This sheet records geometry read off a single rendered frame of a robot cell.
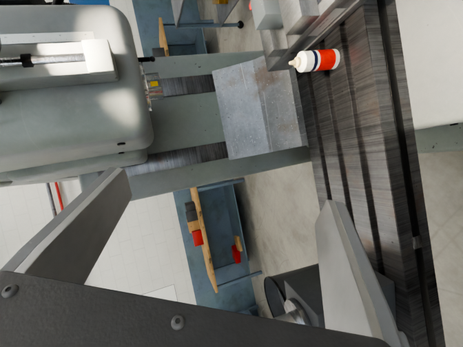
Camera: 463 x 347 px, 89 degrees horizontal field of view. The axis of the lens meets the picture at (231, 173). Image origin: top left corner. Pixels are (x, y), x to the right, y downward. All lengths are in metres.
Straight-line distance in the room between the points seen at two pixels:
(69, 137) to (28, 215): 4.79
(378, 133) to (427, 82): 0.12
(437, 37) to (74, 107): 0.58
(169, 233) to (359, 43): 4.53
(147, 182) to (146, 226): 3.96
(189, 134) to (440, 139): 1.02
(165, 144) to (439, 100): 0.70
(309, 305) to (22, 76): 0.56
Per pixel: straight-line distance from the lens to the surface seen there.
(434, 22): 0.58
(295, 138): 0.81
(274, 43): 0.61
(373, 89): 0.53
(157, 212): 4.72
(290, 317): 0.57
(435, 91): 0.56
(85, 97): 0.39
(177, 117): 0.85
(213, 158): 0.84
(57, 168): 0.59
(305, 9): 0.53
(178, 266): 5.01
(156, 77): 0.46
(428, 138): 1.34
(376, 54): 0.55
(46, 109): 0.40
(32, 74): 0.38
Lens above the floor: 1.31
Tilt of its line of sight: 16 degrees down
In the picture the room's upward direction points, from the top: 102 degrees counter-clockwise
